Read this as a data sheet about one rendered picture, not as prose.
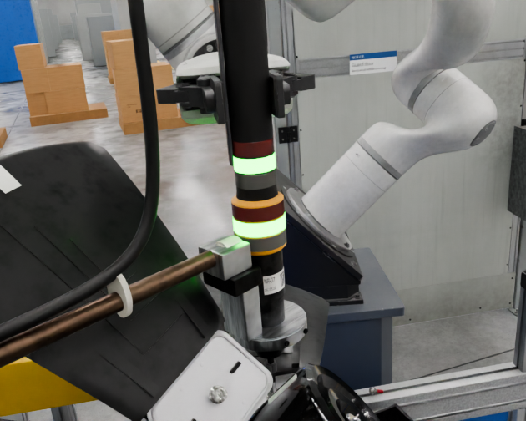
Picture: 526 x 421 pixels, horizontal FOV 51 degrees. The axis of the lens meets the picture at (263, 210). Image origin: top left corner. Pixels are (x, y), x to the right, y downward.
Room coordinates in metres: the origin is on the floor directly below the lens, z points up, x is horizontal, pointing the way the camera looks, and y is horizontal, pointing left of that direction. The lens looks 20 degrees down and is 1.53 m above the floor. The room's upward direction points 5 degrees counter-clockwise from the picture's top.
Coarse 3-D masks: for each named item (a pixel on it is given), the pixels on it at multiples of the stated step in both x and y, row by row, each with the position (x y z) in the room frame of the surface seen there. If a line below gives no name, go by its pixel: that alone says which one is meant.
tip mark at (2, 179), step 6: (0, 168) 0.44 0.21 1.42; (0, 174) 0.43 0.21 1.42; (6, 174) 0.44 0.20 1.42; (0, 180) 0.43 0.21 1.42; (6, 180) 0.43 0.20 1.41; (12, 180) 0.43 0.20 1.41; (0, 186) 0.42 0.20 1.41; (6, 186) 0.42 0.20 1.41; (12, 186) 0.43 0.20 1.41; (18, 186) 0.43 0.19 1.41; (6, 192) 0.42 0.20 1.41
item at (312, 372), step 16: (304, 368) 0.36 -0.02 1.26; (320, 368) 0.38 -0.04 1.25; (304, 384) 0.34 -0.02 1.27; (320, 384) 0.38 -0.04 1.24; (336, 384) 0.39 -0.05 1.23; (288, 400) 0.34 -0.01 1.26; (304, 400) 0.33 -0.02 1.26; (320, 400) 0.32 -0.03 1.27; (336, 400) 0.36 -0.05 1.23; (352, 400) 0.39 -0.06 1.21; (256, 416) 0.35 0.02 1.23; (272, 416) 0.33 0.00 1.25; (288, 416) 0.32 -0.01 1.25; (304, 416) 0.32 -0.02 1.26; (320, 416) 0.31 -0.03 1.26; (336, 416) 0.33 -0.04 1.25; (368, 416) 0.38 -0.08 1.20
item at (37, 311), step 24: (144, 24) 0.37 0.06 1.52; (144, 48) 0.36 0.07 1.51; (144, 72) 0.36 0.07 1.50; (144, 96) 0.36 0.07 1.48; (144, 120) 0.36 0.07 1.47; (144, 144) 0.37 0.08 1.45; (144, 216) 0.36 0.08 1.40; (144, 240) 0.35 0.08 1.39; (120, 264) 0.34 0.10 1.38; (96, 288) 0.32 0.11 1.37; (120, 288) 0.33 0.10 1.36; (48, 312) 0.30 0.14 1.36; (120, 312) 0.34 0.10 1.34; (0, 336) 0.28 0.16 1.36
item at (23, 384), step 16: (0, 368) 0.69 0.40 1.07; (16, 368) 0.69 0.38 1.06; (32, 368) 0.69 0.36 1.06; (0, 384) 0.68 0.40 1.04; (16, 384) 0.69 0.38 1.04; (32, 384) 0.69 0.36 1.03; (48, 384) 0.69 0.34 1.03; (64, 384) 0.70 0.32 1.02; (0, 400) 0.68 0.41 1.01; (16, 400) 0.69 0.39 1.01; (32, 400) 0.69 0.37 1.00; (48, 400) 0.69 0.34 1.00; (64, 400) 0.70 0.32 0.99; (80, 400) 0.70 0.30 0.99; (0, 416) 0.68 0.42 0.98
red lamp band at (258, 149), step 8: (232, 144) 0.42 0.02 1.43; (240, 144) 0.42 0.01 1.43; (248, 144) 0.41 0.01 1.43; (256, 144) 0.41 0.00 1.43; (264, 144) 0.42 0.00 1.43; (272, 144) 0.42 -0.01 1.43; (240, 152) 0.42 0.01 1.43; (248, 152) 0.41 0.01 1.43; (256, 152) 0.41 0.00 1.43; (264, 152) 0.42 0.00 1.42; (272, 152) 0.42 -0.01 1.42
